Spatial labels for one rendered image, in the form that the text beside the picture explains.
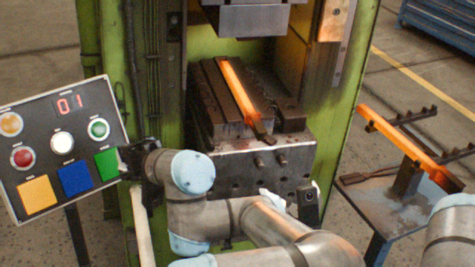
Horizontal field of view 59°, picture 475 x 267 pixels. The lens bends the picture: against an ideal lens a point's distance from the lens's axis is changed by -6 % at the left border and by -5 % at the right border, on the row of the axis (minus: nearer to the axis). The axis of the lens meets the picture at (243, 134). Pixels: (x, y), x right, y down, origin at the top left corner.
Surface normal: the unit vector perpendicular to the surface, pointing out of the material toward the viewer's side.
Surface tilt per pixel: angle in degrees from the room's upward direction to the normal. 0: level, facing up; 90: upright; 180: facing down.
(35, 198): 60
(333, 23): 90
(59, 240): 0
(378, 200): 0
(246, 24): 90
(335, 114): 90
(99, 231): 0
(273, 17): 90
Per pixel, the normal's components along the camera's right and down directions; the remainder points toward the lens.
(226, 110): 0.08, -0.80
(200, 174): 0.62, 0.03
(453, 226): -0.37, -0.85
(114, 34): 0.28, 0.59
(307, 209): 0.25, 0.11
